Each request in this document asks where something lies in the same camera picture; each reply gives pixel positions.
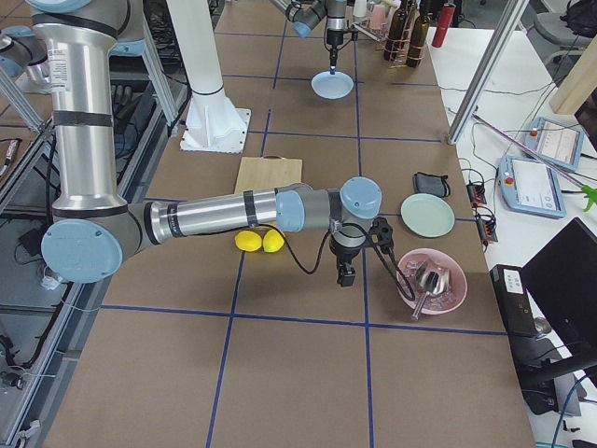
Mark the white camera stand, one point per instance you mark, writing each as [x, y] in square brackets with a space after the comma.
[213, 123]

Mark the dark green wine bottle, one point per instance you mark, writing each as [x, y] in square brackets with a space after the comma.
[418, 35]
[396, 29]

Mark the bamboo cutting board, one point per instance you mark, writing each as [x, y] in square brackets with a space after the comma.
[267, 173]

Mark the black monitor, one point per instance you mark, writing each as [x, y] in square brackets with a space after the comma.
[561, 279]

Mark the yellow lemon far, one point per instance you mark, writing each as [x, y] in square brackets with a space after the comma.
[248, 241]

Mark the pink cup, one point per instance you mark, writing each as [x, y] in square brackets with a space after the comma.
[377, 18]

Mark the red thermos bottle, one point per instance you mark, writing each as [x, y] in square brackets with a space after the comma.
[443, 24]

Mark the dark grey folded cloth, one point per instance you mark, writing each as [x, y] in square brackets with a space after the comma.
[436, 185]

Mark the teach pendant tablet near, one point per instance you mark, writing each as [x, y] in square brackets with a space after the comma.
[530, 187]

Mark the green plate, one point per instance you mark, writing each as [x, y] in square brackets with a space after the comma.
[427, 215]

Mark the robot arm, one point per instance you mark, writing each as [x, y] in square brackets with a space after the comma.
[95, 229]
[306, 15]

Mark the teach pendant tablet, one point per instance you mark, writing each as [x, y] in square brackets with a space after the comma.
[530, 187]
[561, 144]

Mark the pink bowl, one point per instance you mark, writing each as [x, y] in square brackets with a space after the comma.
[456, 292]

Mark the metal scoop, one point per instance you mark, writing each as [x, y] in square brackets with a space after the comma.
[434, 280]

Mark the teach pendant tablet far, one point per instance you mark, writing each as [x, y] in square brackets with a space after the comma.
[561, 144]

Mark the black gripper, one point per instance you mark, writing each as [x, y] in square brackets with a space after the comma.
[334, 40]
[344, 256]

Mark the light blue plate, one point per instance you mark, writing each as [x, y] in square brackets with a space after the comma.
[332, 86]

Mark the black computer box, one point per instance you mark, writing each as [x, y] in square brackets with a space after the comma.
[519, 317]

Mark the yellow lemon near board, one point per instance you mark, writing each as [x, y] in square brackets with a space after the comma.
[272, 241]

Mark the white cup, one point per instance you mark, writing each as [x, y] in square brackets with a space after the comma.
[360, 9]

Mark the aluminium frame post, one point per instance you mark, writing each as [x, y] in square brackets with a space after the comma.
[491, 56]

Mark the copper wire bottle rack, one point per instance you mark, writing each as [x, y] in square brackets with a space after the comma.
[379, 37]

